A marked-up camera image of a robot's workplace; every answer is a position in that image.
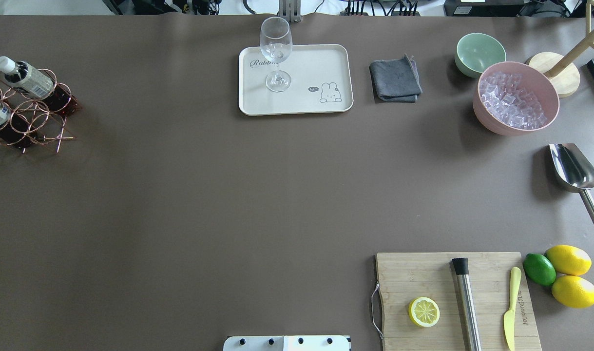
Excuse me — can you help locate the yellow plastic knife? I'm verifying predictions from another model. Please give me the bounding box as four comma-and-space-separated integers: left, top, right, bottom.
502, 267, 521, 351

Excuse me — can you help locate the yellow lemon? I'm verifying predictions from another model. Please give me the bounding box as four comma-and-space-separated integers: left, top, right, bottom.
551, 275, 594, 309
544, 244, 592, 276

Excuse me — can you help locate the folded grey cloth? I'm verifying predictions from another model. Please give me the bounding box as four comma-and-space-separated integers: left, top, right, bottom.
369, 55, 423, 103

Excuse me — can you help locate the clear wine glass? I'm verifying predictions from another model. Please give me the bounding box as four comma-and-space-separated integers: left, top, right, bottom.
260, 17, 293, 93

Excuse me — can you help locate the lower yellow lemon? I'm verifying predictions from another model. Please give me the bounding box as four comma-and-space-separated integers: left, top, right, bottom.
551, 275, 594, 309

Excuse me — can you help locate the steel muddler black tip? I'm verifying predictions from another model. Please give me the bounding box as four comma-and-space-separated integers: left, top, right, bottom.
451, 257, 482, 351

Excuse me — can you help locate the green bowl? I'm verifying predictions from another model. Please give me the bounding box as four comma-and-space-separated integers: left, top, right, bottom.
455, 33, 507, 78

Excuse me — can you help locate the pink bowl with ice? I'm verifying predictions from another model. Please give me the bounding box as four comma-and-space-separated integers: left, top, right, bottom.
473, 61, 560, 136

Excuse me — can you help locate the green lime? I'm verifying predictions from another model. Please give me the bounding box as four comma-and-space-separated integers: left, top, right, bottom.
522, 253, 556, 287

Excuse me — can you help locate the lemon half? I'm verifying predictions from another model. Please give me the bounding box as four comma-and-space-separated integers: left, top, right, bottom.
408, 297, 440, 328

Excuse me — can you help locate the copper wire bottle rack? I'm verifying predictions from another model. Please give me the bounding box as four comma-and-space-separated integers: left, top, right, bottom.
0, 69, 81, 153

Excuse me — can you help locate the cream rabbit tray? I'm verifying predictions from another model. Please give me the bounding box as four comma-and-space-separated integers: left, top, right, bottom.
238, 44, 353, 116

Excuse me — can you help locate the wooden stand with round base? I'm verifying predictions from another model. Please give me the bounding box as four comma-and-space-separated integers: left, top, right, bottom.
527, 0, 594, 98

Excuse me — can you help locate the bamboo cutting board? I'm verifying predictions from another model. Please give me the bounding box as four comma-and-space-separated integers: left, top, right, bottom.
376, 253, 522, 351

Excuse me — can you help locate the upper yellow lemon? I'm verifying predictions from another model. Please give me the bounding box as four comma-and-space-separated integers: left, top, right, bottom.
544, 244, 592, 276

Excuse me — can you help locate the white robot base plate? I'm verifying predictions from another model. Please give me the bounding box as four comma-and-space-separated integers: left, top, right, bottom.
223, 335, 352, 351

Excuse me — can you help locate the dark tea bottle white cap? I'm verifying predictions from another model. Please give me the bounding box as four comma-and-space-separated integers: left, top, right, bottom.
0, 56, 79, 118

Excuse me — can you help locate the metal ice scoop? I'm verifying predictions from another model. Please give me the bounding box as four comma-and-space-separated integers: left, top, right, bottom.
548, 143, 594, 224

